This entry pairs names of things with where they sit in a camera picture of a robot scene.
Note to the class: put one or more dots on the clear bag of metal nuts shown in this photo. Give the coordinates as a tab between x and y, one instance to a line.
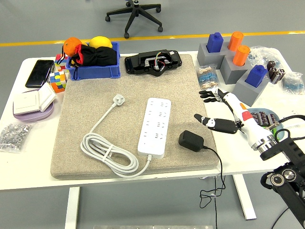
14	136

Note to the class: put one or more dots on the light blue plate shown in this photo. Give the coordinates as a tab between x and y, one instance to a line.
267	110

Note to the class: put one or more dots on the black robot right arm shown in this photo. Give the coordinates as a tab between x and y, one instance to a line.
288	145

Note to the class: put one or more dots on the white wall socket panel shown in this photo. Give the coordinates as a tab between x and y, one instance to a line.
291	112

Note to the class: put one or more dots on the small white wall switch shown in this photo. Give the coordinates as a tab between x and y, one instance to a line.
46	96

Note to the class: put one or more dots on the clear plastic bag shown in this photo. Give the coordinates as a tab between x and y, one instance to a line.
286	101

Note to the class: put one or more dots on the clear bag of resistors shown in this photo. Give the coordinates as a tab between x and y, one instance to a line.
264	53
207	78
293	83

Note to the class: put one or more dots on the orange fruit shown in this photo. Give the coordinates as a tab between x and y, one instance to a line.
71	45

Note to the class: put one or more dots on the orange cylinder peg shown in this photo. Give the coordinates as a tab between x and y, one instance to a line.
235	41
240	56

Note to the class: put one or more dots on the grey holder block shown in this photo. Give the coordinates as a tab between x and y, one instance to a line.
202	58
230	74
245	93

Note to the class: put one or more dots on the grey-brown mat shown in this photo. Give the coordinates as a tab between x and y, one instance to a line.
95	95

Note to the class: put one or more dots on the purple tray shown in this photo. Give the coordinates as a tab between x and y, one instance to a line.
33	117

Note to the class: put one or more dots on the black smartphone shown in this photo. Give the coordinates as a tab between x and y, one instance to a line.
39	72

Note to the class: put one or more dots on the green battery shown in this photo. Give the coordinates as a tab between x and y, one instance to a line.
274	130

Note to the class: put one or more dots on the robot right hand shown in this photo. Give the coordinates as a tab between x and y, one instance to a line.
247	119

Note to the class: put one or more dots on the blue square peg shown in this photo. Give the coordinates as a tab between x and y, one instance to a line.
256	76
214	43

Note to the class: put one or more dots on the yellow lemon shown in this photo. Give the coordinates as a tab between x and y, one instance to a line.
100	42

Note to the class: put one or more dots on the large white wall switch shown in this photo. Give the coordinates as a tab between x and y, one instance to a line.
26	102

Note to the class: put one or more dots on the blue plastic bin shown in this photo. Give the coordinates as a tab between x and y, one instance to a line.
95	71

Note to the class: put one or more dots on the bundle of dark capacitors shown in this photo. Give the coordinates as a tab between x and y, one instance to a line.
276	72

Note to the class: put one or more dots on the colourful puzzle cube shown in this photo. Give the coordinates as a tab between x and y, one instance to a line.
59	59
58	82

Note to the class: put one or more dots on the black open electronic housing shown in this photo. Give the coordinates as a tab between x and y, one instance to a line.
138	64

